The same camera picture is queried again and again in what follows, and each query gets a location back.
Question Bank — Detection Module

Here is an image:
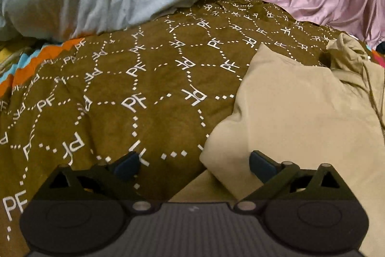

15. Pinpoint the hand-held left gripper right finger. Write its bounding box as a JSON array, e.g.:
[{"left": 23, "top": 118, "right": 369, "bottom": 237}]
[{"left": 235, "top": 150, "right": 356, "bottom": 213}]

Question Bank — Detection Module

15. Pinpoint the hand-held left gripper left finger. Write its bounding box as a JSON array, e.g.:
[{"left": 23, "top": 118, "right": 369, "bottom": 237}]
[{"left": 30, "top": 154, "right": 154, "bottom": 213}]

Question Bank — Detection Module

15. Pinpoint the beige hoodie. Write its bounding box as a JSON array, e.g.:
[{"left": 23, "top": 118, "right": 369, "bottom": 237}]
[{"left": 169, "top": 33, "right": 385, "bottom": 257}]

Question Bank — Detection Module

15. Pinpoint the colourful printed bedsheet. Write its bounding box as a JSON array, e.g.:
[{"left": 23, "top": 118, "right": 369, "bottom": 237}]
[{"left": 0, "top": 0, "right": 385, "bottom": 257}]

